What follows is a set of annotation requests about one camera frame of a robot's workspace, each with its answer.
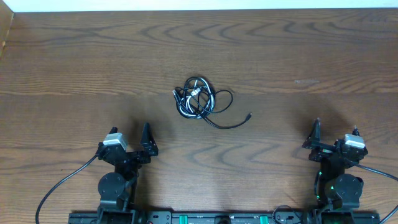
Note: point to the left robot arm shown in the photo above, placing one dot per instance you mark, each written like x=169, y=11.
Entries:
x=117, y=189

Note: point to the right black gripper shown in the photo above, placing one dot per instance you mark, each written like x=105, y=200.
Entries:
x=313, y=141

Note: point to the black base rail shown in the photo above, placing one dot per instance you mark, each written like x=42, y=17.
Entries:
x=167, y=217

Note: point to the wooden side panel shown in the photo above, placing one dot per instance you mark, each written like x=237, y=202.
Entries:
x=6, y=18

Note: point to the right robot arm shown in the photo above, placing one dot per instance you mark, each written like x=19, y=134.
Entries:
x=337, y=192

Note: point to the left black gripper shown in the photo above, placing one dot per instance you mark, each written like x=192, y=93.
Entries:
x=148, y=145

